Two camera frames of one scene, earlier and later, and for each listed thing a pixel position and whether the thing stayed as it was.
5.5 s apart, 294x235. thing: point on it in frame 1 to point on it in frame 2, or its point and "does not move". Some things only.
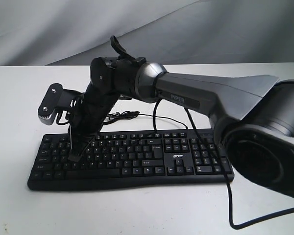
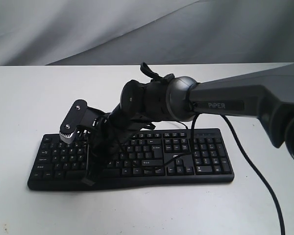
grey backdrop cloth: x=57 y=32 does not move
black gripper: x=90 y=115 to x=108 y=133
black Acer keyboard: x=126 y=160 does not move
